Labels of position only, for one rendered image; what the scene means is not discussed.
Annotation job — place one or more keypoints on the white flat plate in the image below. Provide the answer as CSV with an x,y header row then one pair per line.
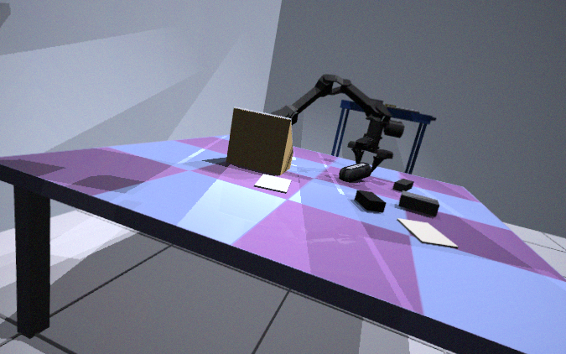
x,y
427,234

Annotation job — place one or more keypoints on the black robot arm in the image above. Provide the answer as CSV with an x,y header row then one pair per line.
x,y
374,110

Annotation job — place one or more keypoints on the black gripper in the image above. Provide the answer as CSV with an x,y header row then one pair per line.
x,y
381,154

